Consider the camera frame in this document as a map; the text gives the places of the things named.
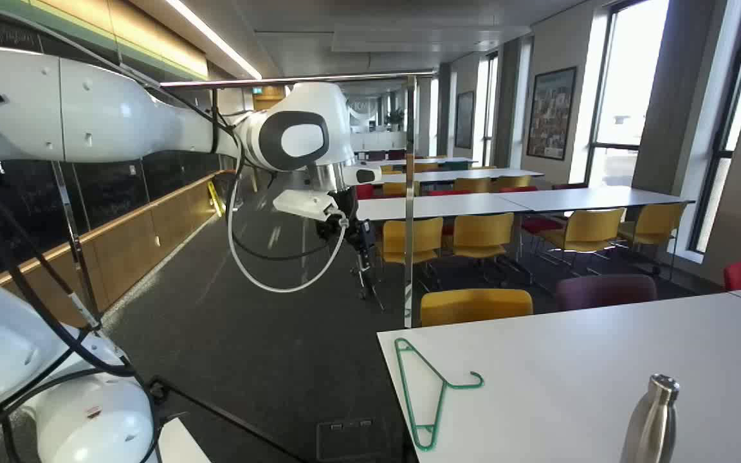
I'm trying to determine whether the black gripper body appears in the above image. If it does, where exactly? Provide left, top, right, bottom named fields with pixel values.
left=331, top=184, right=366, bottom=248

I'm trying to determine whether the green wire hanger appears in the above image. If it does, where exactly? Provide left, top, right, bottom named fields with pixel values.
left=392, top=334, right=487, bottom=454

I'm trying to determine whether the long white table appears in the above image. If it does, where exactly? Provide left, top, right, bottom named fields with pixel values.
left=354, top=185, right=697, bottom=225
left=354, top=167, right=545, bottom=188

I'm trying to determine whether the floor outlet cover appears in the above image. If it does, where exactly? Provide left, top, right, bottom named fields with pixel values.
left=314, top=418, right=392, bottom=463

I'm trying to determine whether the ceiling light strip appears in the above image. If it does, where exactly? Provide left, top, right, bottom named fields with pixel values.
left=161, top=0, right=266, bottom=82

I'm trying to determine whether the white work table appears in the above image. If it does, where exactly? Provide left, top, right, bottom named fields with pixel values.
left=375, top=291, right=741, bottom=463

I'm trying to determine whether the purple chair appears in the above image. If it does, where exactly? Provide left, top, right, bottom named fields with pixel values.
left=552, top=274, right=659, bottom=311

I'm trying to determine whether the white platform board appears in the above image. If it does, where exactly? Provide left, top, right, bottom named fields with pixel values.
left=156, top=418, right=210, bottom=463

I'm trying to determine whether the stainless steel bottle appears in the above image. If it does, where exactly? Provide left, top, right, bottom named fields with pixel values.
left=619, top=372, right=681, bottom=463

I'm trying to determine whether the wooden wall panel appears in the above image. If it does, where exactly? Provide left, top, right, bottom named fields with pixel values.
left=0, top=165, right=236, bottom=316

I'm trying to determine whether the framed colourful wall picture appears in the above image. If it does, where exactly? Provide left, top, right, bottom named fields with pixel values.
left=525, top=64, right=579, bottom=165

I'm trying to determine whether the black cable bundle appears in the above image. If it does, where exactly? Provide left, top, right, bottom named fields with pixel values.
left=0, top=152, right=161, bottom=463

